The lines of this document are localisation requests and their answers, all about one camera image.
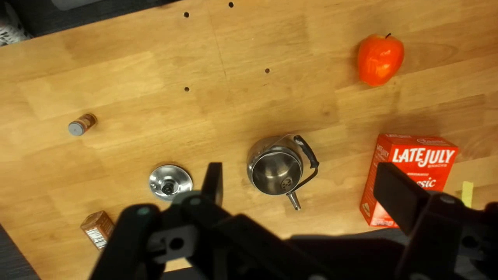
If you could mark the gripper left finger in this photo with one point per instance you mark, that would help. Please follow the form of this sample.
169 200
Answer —
202 229

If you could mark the small brown carton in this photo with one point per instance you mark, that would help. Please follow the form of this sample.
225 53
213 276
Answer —
97 228

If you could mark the steel kettle lid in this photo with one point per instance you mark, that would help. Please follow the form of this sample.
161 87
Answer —
170 182

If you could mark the yellow sticky tape piece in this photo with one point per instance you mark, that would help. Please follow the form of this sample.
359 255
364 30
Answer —
467 193

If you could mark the small brown spice jar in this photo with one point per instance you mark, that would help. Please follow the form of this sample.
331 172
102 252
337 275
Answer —
81 125

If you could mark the red cracker box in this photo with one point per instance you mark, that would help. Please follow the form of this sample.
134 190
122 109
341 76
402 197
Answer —
412 171

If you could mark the red bell pepper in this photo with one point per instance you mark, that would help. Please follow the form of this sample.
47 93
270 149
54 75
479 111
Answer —
379 59

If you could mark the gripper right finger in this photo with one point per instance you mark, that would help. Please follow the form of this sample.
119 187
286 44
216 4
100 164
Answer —
428 217

